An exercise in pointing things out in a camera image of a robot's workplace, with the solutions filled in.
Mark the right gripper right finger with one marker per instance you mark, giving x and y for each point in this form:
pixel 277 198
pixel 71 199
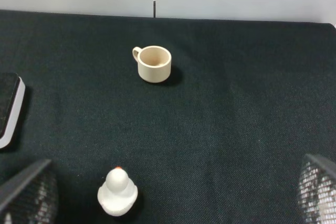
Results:
pixel 316 189

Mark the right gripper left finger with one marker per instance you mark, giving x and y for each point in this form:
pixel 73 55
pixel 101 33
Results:
pixel 31 196

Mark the white toy duck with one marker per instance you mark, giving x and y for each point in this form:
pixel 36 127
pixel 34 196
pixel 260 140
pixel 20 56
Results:
pixel 118 193

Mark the black table cloth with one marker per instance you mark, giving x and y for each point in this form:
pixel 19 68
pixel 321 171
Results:
pixel 220 141

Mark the black and white eraser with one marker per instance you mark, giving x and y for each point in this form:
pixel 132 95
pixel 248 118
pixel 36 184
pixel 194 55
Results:
pixel 12 95

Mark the beige ceramic cup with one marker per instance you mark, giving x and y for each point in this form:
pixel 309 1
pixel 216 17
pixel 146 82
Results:
pixel 154 63

